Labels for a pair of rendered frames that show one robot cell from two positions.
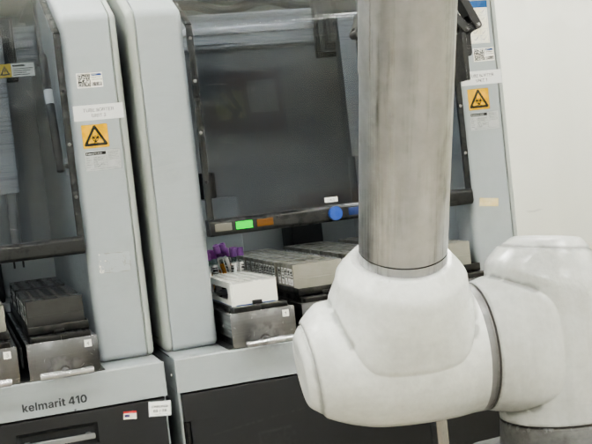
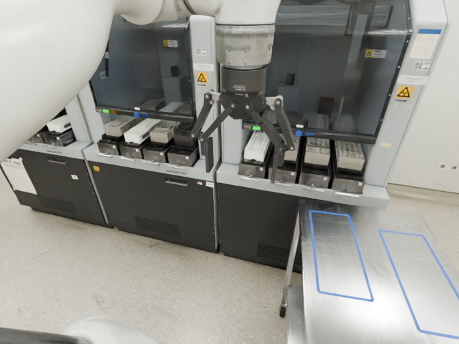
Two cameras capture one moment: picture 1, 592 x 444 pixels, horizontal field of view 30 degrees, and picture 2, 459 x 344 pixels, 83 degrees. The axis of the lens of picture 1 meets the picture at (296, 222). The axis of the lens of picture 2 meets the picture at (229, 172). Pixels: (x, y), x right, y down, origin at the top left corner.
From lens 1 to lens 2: 1.37 m
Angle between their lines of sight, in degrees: 43
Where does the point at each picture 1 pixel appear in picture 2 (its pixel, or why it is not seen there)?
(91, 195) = (199, 101)
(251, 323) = (246, 168)
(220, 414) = (230, 192)
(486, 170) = (391, 130)
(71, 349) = (182, 158)
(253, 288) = (253, 154)
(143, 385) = (204, 175)
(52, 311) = (182, 140)
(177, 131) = not seen: hidden behind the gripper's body
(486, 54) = (423, 65)
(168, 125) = not seen: hidden behind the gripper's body
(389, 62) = not seen: outside the picture
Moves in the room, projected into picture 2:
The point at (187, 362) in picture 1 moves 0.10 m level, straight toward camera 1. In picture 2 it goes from (220, 173) to (211, 183)
